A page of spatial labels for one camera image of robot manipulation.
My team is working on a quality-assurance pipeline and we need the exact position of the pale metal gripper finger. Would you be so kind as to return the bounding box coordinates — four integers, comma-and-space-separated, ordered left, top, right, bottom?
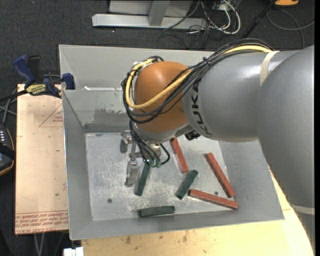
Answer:
124, 159, 140, 188
119, 129, 133, 154

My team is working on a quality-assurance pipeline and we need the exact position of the dark green flat block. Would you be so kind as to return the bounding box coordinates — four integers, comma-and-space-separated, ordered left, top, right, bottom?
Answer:
138, 205, 176, 218
134, 162, 152, 197
175, 169, 199, 201

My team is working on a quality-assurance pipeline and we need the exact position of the red-brown flat block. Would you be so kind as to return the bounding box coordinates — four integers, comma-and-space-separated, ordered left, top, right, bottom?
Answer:
187, 188, 239, 211
169, 137, 189, 174
204, 152, 237, 199

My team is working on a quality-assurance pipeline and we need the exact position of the grey metal bin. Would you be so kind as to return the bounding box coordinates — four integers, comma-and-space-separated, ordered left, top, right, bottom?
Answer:
58, 44, 285, 241

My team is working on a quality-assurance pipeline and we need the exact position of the brown cardboard board red print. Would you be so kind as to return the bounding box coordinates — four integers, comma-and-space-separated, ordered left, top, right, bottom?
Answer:
14, 83, 70, 236

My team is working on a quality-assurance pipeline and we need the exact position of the black cylinder on white bracket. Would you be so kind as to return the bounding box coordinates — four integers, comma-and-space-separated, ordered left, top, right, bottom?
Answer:
184, 129, 201, 141

